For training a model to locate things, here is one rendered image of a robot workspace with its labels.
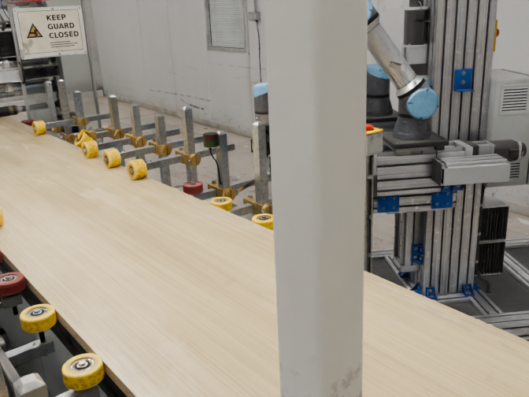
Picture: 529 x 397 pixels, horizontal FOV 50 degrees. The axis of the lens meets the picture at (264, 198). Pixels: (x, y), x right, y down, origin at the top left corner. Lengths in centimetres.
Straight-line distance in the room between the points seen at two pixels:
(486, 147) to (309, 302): 213
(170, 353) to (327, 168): 92
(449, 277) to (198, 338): 177
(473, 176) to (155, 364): 152
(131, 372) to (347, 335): 82
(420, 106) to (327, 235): 181
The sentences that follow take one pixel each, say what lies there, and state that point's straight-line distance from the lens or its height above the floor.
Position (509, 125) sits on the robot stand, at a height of 104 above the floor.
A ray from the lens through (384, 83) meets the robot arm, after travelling 279.
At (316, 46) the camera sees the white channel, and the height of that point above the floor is 156.
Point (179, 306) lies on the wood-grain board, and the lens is 141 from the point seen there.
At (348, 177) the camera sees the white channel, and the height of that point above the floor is 147.
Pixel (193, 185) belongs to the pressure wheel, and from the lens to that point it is 227.
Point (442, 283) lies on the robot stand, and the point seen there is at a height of 28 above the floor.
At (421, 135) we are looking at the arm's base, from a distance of 233.
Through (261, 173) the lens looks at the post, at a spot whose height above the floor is 99.
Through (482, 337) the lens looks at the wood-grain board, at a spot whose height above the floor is 90.
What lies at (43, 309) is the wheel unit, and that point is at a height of 91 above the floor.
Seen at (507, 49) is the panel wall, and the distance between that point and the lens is 450.
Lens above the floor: 159
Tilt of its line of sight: 19 degrees down
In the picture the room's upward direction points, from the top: 3 degrees counter-clockwise
